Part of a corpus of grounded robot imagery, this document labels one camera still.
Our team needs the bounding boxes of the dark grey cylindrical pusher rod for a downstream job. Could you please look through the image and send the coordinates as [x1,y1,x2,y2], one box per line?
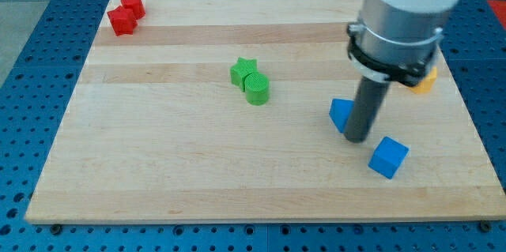
[344,77,390,143]

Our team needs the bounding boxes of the blue triangle block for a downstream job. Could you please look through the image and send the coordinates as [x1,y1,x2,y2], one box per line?
[329,99,354,134]

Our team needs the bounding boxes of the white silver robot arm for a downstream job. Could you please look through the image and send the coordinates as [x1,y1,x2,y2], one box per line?
[344,0,459,143]

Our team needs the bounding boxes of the yellow block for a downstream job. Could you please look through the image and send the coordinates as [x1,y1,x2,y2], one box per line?
[409,66,438,94]

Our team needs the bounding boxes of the blue cube block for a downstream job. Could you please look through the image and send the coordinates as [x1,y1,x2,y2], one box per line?
[368,137,410,179]

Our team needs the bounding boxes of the green cylinder block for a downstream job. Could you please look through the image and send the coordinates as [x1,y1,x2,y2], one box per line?
[244,73,270,106]

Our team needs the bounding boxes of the green star block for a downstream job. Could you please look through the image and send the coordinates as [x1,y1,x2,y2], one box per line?
[229,57,258,92]

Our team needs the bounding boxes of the wooden board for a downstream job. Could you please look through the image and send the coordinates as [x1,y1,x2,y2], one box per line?
[25,0,505,224]

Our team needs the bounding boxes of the red cylinder block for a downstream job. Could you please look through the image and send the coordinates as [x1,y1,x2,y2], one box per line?
[120,0,145,20]

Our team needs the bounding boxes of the red pentagon block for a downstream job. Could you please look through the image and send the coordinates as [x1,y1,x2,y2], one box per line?
[107,6,138,36]

